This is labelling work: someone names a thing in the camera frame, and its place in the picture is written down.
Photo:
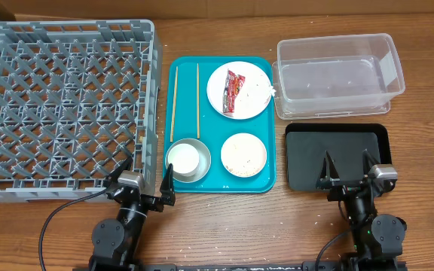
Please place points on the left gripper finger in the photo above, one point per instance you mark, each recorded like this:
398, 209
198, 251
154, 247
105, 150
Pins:
125, 166
167, 190

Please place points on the large white round plate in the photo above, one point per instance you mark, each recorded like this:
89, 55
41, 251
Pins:
253, 97

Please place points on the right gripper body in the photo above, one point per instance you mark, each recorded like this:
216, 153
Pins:
344, 187

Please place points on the cream white plastic cup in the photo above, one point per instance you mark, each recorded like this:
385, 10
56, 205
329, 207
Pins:
184, 158

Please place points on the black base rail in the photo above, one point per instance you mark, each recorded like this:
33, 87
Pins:
305, 266

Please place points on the wooden chopstick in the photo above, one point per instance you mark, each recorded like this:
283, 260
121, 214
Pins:
175, 91
198, 99

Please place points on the grey plastic dishwasher rack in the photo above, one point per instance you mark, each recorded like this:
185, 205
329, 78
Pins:
77, 98

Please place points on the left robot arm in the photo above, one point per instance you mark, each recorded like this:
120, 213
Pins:
115, 240

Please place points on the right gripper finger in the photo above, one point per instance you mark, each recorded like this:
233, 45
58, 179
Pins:
329, 176
369, 162

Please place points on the red snack wrapper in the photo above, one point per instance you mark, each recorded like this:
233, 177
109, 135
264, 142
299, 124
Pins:
233, 85

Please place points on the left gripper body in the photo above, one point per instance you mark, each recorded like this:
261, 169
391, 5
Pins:
142, 196

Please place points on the black food waste tray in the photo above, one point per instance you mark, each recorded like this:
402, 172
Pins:
308, 144

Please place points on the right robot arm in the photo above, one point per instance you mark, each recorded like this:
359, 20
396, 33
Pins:
377, 238

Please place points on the pale pink bowl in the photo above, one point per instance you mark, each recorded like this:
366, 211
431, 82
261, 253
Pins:
243, 155

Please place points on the white tissue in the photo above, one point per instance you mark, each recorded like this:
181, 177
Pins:
271, 91

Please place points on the teal plastic serving tray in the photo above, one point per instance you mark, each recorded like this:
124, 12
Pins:
216, 128

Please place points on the grey metal bowl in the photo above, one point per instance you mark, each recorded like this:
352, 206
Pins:
204, 165

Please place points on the clear plastic waste bin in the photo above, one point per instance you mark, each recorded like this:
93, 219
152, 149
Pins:
336, 76

